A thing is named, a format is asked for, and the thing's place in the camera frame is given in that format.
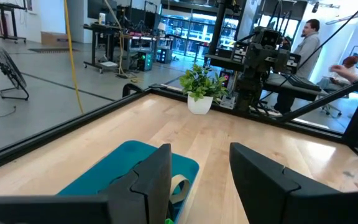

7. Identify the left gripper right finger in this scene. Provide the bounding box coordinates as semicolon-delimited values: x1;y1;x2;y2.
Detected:
229;142;358;224

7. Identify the black frame handle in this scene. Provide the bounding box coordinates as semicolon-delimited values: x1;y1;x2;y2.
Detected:
122;83;144;98

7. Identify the green plant in white pot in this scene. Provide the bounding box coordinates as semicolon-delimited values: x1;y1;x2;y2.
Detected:
178;63;229;115

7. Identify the blue plastic bin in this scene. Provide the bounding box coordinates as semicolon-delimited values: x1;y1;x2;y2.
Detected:
56;139;200;224

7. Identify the person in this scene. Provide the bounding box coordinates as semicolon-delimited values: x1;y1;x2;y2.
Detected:
273;18;323;114
317;55;358;94

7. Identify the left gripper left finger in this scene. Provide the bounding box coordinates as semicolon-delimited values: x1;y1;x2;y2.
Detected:
0;142;173;224

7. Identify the black desk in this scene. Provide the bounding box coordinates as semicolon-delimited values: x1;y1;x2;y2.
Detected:
264;73;329;103

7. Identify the black diagonal rig strut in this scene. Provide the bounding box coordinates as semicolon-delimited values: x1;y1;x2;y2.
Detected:
275;73;358;124

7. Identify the black vertical pole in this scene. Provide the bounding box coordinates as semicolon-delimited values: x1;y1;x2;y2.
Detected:
208;0;229;57

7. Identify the office chair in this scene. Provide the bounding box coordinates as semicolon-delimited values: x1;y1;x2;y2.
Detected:
320;88;351;118

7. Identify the computer tower with green light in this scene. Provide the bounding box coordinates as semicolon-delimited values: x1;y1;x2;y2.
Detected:
136;51;154;72

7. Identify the black table frame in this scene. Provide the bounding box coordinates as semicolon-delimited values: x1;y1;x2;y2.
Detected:
0;83;358;175

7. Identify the black workbench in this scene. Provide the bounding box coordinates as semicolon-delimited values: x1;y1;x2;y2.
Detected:
83;23;173;75

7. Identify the black floor fan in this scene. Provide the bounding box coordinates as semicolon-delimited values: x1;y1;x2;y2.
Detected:
0;46;30;101

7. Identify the black rolling stand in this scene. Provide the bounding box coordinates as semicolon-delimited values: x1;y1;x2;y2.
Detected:
0;2;27;44

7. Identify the yellow hanging cord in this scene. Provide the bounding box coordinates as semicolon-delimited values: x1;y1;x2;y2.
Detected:
63;0;85;114

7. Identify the cardboard box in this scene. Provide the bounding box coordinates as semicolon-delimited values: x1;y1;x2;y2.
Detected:
40;30;71;48

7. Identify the wide beige rubber band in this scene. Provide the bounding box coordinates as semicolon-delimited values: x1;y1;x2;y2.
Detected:
168;174;191;205

